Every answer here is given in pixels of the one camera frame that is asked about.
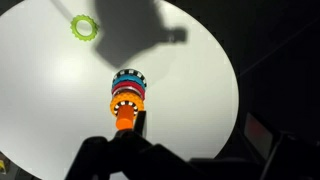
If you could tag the white round table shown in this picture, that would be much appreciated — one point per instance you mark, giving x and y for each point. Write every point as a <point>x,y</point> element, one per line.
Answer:
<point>57,62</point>

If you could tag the orange stacking stand post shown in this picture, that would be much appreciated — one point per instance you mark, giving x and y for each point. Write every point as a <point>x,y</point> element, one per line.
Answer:
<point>125,117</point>

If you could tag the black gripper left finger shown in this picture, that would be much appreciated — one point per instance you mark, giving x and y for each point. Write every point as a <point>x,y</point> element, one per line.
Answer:
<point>140,126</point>

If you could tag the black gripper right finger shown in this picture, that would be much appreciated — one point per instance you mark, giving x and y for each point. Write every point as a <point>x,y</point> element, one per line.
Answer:
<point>258,135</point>

